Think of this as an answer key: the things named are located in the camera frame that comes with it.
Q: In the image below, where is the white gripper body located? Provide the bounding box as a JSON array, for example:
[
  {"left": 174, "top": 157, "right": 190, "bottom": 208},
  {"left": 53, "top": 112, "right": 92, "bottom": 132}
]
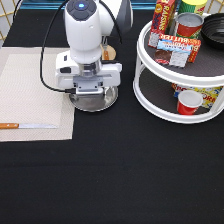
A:
[{"left": 55, "top": 51, "right": 122, "bottom": 92}]

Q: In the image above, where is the round silver metal plate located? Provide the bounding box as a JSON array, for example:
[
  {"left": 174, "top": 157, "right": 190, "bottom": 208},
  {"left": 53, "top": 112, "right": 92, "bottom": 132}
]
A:
[{"left": 69, "top": 87, "right": 118, "bottom": 112}]

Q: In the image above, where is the fork with wooden handle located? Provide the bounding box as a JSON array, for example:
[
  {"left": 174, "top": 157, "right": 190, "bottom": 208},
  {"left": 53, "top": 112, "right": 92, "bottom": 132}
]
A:
[{"left": 101, "top": 36, "right": 109, "bottom": 60}]

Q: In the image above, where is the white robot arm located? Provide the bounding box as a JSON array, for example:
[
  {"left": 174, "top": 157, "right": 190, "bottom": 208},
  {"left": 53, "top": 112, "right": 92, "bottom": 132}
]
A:
[{"left": 56, "top": 0, "right": 133, "bottom": 94}]

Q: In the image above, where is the round wooden coaster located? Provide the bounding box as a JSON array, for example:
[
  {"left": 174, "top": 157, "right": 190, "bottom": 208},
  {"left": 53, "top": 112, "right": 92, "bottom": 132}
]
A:
[{"left": 100, "top": 45, "right": 116, "bottom": 60}]

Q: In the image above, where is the beige woven placemat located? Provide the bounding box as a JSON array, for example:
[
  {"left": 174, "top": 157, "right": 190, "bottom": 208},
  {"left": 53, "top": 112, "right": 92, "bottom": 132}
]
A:
[{"left": 0, "top": 47, "right": 75, "bottom": 142}]

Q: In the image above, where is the white two-tier turntable rack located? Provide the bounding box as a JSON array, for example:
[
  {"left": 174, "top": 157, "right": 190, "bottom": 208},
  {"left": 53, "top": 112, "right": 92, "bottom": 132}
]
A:
[{"left": 133, "top": 22, "right": 224, "bottom": 124}]

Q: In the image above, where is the red butter box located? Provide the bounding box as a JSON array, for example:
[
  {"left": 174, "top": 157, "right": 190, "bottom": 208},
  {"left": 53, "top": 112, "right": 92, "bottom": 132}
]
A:
[{"left": 154, "top": 34, "right": 201, "bottom": 68}]

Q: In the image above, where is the red raisins box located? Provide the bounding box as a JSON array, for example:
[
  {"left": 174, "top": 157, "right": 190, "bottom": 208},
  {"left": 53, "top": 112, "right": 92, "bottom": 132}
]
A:
[{"left": 148, "top": 0, "right": 177, "bottom": 48}]

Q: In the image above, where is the red cup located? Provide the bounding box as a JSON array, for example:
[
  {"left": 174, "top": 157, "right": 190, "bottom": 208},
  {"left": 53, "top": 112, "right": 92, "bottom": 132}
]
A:
[{"left": 177, "top": 90, "right": 203, "bottom": 115}]

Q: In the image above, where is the red tin can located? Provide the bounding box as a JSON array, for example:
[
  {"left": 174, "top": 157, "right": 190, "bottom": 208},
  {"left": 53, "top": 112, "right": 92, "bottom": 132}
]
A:
[{"left": 174, "top": 12, "right": 204, "bottom": 39}]

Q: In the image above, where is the yellow popcorn box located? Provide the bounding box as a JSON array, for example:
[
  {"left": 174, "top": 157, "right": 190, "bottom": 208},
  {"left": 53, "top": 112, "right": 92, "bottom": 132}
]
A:
[{"left": 172, "top": 83, "right": 223, "bottom": 109}]

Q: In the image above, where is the green yellow canister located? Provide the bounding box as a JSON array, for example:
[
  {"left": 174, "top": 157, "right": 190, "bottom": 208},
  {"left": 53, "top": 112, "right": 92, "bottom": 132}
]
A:
[{"left": 178, "top": 0, "right": 208, "bottom": 15}]

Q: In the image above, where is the black bowl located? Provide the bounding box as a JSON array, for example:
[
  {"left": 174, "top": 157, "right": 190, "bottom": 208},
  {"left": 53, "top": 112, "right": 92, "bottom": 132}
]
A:
[{"left": 201, "top": 13, "right": 224, "bottom": 50}]

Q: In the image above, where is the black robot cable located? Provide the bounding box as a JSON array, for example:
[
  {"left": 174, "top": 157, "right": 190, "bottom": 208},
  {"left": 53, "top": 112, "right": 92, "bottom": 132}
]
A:
[{"left": 39, "top": 0, "right": 123, "bottom": 94}]

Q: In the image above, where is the knife with wooden handle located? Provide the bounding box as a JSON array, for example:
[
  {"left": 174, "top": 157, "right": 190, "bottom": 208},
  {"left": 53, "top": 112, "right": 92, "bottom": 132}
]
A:
[{"left": 0, "top": 123, "right": 57, "bottom": 129}]

